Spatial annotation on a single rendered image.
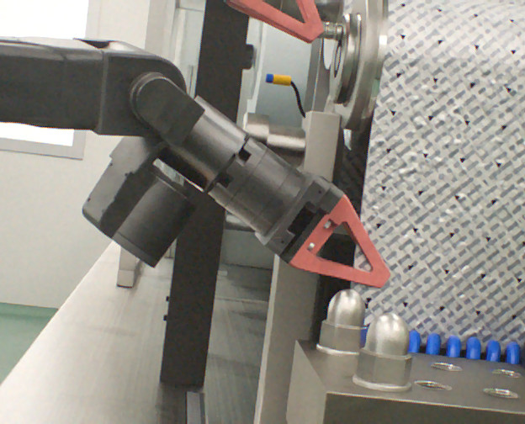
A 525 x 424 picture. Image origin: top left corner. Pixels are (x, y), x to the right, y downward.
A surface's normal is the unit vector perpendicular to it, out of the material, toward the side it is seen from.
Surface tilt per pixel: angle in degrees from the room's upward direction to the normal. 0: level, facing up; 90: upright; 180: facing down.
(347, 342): 90
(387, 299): 90
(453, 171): 90
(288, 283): 90
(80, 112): 104
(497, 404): 0
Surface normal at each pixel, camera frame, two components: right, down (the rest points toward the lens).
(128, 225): -0.05, -0.12
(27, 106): 0.36, 0.35
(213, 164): -0.04, 0.22
